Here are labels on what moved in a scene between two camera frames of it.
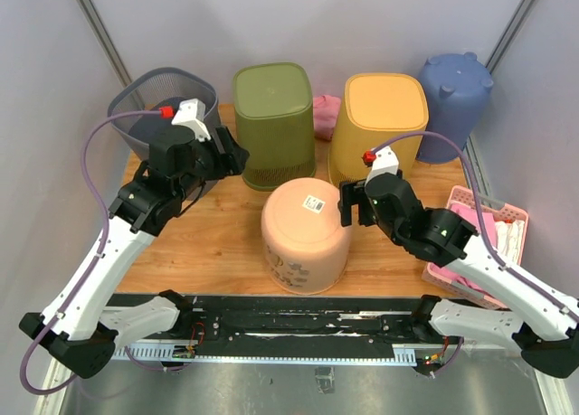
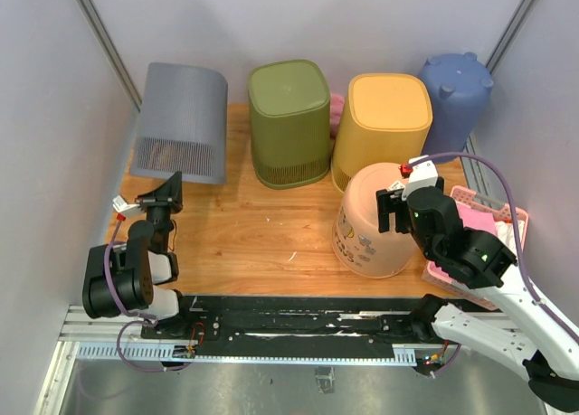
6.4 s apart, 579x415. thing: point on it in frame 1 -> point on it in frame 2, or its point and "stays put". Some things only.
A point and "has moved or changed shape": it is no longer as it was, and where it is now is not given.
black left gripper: [230, 163] -> [168, 196]
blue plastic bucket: [457, 87] stays put
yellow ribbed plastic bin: [375, 107] stays put
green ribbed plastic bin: [275, 122] has moved or changed shape
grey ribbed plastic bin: [166, 87] has moved or changed shape
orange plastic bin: [306, 241] -> [358, 247]
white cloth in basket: [509, 237] stays put
